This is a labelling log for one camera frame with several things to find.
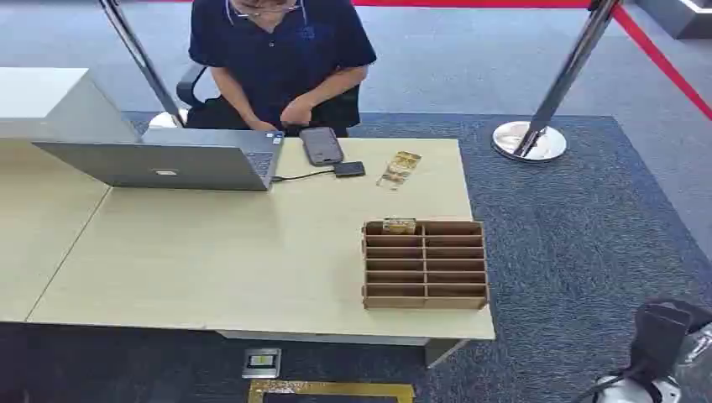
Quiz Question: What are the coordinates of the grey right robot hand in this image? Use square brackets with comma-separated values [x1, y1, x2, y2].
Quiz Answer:
[628, 299, 712, 386]

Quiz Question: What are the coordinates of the desk leg panel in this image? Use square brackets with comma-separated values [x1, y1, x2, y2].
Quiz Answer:
[217, 330, 469, 369]

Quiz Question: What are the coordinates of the wooden card box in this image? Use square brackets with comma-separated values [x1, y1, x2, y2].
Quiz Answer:
[361, 218, 490, 311]

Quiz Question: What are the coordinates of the red barrier belt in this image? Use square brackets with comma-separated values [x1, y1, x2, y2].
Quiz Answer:
[351, 0, 592, 9]
[610, 4, 712, 123]

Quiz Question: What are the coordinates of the golden printed card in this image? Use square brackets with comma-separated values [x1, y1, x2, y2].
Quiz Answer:
[375, 150, 422, 192]
[381, 217, 417, 235]

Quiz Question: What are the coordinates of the dark grey platform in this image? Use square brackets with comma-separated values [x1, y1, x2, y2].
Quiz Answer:
[636, 0, 712, 40]

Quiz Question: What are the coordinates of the small black card reader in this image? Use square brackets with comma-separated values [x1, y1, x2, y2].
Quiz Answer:
[332, 161, 367, 179]

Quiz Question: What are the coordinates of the dark grey pouch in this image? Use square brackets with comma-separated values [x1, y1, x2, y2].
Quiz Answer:
[299, 126, 345, 168]

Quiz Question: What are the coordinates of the metal floor socket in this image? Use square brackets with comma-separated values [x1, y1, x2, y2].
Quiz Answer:
[241, 348, 283, 380]

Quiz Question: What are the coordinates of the person's left hand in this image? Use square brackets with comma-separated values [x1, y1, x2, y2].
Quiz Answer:
[280, 95, 316, 128]

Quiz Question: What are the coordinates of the person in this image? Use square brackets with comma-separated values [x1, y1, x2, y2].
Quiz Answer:
[187, 0, 378, 134]

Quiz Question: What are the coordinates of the grey laptop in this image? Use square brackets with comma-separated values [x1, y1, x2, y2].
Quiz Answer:
[31, 128, 285, 193]

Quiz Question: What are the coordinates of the black office chair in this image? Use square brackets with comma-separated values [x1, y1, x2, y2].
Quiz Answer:
[175, 62, 362, 133]

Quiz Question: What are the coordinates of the white cabinet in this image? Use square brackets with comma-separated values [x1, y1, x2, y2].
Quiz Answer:
[0, 66, 139, 141]

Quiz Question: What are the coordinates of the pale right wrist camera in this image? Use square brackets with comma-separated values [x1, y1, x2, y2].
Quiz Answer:
[592, 375, 683, 403]

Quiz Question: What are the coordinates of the chrome stanchion post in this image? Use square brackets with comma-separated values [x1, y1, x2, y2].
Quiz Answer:
[491, 0, 621, 163]
[98, 0, 191, 130]

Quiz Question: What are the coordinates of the black cable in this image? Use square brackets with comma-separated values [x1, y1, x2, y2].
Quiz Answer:
[270, 169, 337, 184]

